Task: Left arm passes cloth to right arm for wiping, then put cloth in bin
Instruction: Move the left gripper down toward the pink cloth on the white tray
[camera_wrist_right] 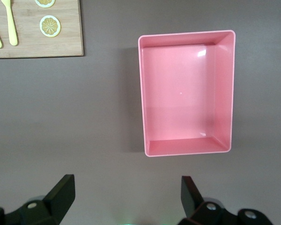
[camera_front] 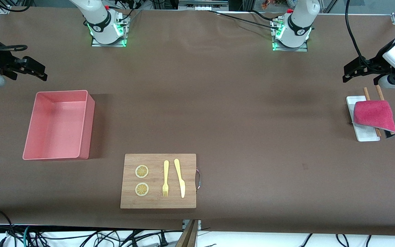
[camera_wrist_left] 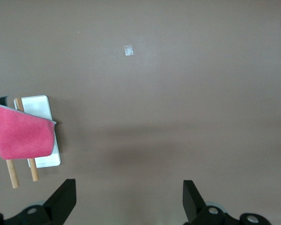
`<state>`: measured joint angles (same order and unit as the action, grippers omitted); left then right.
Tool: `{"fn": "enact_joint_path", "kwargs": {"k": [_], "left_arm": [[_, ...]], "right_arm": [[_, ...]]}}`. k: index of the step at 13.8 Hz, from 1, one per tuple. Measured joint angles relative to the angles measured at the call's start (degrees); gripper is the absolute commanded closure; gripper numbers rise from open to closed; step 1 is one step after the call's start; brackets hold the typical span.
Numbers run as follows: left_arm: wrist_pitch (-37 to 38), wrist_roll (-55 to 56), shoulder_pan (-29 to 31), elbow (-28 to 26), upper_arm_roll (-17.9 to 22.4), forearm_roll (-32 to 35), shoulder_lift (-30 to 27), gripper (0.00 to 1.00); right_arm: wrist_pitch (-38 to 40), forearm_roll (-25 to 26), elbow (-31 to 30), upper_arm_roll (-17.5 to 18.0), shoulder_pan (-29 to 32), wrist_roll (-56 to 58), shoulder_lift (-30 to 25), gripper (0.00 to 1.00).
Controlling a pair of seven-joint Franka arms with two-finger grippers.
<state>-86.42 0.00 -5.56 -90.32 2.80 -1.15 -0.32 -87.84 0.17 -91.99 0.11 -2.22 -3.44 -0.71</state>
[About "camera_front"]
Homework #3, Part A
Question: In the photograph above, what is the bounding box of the grey power strip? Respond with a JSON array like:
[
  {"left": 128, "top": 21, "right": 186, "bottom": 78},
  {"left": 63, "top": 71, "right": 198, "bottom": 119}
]
[{"left": 178, "top": 0, "right": 229, "bottom": 11}]

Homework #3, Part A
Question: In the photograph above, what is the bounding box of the brown table cover sheet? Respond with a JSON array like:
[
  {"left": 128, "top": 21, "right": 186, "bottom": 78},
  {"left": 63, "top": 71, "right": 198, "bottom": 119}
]
[{"left": 0, "top": 6, "right": 395, "bottom": 237}]

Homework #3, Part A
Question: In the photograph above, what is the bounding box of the pink and grey microfibre cloth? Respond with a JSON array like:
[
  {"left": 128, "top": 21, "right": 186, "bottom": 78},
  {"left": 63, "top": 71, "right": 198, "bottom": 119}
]
[{"left": 353, "top": 100, "right": 395, "bottom": 139}]

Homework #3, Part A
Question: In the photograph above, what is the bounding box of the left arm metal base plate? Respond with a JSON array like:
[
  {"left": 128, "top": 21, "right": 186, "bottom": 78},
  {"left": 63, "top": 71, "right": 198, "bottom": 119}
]
[{"left": 271, "top": 17, "right": 309, "bottom": 52}]

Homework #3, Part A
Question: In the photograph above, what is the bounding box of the silver metal bracket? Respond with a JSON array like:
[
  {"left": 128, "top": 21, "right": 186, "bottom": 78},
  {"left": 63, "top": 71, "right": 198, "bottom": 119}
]
[{"left": 182, "top": 220, "right": 202, "bottom": 231}]

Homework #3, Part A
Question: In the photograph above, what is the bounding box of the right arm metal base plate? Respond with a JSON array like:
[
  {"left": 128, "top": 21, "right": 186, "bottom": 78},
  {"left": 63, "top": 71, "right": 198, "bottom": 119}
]
[{"left": 91, "top": 15, "right": 130, "bottom": 48}]

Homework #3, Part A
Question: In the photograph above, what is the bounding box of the wooden beam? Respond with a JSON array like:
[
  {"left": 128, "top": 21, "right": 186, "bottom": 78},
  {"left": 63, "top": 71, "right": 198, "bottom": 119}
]
[{"left": 176, "top": 220, "right": 200, "bottom": 247}]

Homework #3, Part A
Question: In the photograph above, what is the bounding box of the bamboo cutting board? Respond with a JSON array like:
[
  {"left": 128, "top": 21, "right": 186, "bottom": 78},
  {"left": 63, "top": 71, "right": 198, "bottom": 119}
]
[{"left": 120, "top": 153, "right": 197, "bottom": 209}]

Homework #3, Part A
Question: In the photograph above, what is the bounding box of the white rectangular tray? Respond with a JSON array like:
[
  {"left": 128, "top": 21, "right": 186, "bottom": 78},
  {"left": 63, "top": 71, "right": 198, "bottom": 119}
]
[{"left": 346, "top": 96, "right": 380, "bottom": 142}]

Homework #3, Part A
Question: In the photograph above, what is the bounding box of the pink plastic bin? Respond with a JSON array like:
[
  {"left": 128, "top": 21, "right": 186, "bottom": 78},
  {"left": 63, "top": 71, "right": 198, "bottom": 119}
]
[{"left": 22, "top": 90, "right": 95, "bottom": 161}]

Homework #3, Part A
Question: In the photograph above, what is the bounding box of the yellow plastic knife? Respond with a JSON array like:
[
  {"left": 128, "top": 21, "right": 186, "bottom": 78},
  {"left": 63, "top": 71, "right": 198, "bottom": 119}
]
[{"left": 174, "top": 158, "right": 186, "bottom": 199}]

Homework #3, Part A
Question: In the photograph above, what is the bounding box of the yellow plastic fork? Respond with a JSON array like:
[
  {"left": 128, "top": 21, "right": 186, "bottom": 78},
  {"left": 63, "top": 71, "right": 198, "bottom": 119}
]
[{"left": 162, "top": 160, "right": 169, "bottom": 197}]

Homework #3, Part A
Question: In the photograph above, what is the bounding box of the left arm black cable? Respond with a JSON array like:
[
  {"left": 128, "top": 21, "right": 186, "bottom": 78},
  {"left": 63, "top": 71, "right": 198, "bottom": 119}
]
[{"left": 344, "top": 0, "right": 369, "bottom": 67}]

